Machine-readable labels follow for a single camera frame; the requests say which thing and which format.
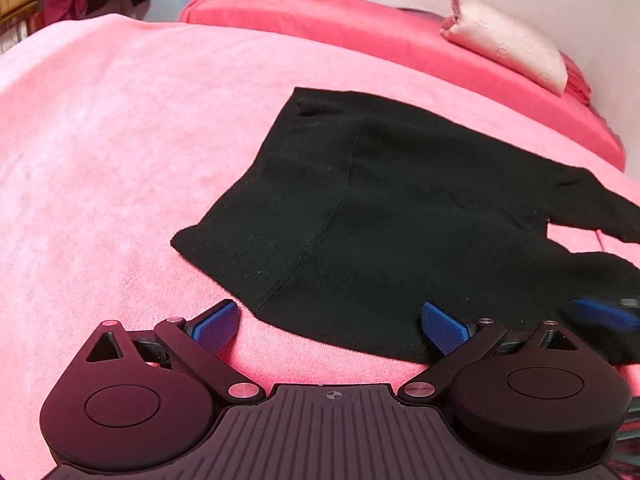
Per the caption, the light pink blanket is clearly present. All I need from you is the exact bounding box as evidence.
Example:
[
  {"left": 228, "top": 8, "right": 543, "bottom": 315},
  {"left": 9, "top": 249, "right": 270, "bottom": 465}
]
[{"left": 1, "top": 14, "right": 639, "bottom": 479}]

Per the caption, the folded red cloth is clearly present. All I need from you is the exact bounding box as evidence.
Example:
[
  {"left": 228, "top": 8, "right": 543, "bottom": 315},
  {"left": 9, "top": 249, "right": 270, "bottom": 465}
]
[{"left": 562, "top": 53, "right": 591, "bottom": 106}]

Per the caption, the red-pink bed sheet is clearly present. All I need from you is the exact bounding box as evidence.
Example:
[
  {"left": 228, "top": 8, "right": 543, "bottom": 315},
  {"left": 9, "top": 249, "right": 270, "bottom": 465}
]
[{"left": 180, "top": 0, "right": 627, "bottom": 169}]

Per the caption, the pale pink embossed pillow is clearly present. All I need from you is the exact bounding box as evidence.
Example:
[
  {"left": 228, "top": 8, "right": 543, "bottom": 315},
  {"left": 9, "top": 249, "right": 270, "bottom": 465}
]
[{"left": 439, "top": 0, "right": 568, "bottom": 96}]

